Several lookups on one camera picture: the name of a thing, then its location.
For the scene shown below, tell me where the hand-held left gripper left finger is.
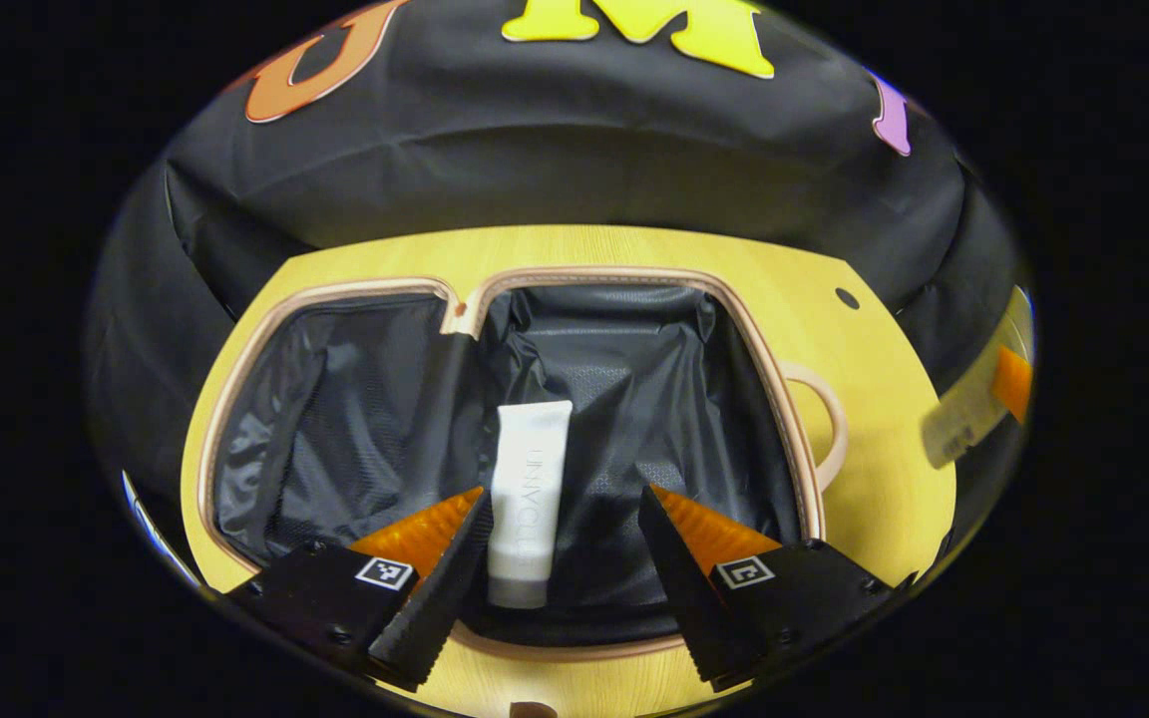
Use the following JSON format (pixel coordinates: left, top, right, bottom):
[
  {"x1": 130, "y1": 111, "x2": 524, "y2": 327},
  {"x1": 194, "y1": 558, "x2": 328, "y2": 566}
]
[{"x1": 225, "y1": 487, "x2": 494, "y2": 692}]

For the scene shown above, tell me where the white squeeze tube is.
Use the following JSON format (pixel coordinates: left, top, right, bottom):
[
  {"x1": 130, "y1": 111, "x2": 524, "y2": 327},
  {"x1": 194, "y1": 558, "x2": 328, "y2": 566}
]
[{"x1": 488, "y1": 401, "x2": 574, "y2": 609}]

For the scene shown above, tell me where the beige suitcase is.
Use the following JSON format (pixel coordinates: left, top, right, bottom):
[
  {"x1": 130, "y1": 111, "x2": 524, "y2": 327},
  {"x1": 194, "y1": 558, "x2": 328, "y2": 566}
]
[{"x1": 197, "y1": 267, "x2": 850, "y2": 661}]

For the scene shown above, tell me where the white bottle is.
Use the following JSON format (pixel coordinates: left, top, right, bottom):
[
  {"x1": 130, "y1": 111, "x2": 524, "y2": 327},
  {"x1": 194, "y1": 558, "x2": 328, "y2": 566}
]
[{"x1": 922, "y1": 287, "x2": 1034, "y2": 470}]

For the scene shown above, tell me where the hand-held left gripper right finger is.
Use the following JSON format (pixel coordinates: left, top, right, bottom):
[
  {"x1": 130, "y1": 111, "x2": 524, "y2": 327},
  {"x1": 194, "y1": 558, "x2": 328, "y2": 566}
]
[{"x1": 637, "y1": 485, "x2": 910, "y2": 692}]

